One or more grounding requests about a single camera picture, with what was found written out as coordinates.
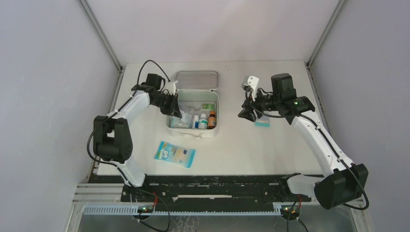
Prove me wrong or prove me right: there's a green wind oil box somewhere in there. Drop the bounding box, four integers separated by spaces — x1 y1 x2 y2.
201 103 215 111

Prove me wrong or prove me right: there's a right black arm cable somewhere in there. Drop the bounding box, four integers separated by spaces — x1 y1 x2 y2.
244 89 370 211

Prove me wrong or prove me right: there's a blue plaster packets bag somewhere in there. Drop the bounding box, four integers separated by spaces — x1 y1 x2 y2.
254 116 270 128

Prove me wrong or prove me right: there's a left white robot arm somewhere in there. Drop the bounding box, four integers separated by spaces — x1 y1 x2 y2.
87 73 182 202

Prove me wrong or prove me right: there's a clear bandage packet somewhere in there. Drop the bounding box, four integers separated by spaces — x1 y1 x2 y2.
170 117 192 129

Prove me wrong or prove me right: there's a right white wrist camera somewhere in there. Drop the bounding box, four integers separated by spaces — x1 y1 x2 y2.
241 75 259 101

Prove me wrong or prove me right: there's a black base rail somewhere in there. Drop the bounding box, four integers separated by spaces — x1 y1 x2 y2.
120 175 311 213

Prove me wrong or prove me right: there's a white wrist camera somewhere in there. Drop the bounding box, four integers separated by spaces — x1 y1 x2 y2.
164 80 178 95
241 75 259 101

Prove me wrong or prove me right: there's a white plastic bottle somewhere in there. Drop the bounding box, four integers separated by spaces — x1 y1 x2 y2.
198 113 208 129

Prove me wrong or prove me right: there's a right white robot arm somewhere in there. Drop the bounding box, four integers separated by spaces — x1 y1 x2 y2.
238 73 370 210

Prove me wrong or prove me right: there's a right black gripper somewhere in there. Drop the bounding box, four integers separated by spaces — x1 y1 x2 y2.
238 87 281 121

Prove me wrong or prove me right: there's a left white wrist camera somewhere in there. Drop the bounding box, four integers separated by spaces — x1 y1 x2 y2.
164 80 178 95

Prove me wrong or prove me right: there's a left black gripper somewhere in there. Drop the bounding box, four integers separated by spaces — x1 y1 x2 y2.
151 92 182 119

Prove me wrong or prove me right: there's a blue white small tube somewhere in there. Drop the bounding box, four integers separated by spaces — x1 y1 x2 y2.
191 115 200 129

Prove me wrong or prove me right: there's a white medicine kit box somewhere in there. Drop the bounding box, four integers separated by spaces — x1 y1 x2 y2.
165 71 220 138

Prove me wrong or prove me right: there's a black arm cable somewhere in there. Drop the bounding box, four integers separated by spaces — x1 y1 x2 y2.
244 89 370 211
86 59 172 232

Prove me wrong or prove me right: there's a blue cotton swab packet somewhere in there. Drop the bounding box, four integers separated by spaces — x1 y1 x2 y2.
154 141 196 168

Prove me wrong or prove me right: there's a white gauze pad packet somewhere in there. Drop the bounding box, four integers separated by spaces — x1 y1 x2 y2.
180 107 195 127

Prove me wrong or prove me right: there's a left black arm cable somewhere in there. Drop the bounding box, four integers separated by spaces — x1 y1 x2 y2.
86 59 172 232

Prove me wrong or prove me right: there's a brown bottle orange cap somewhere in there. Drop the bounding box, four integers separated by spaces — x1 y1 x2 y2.
207 111 217 129

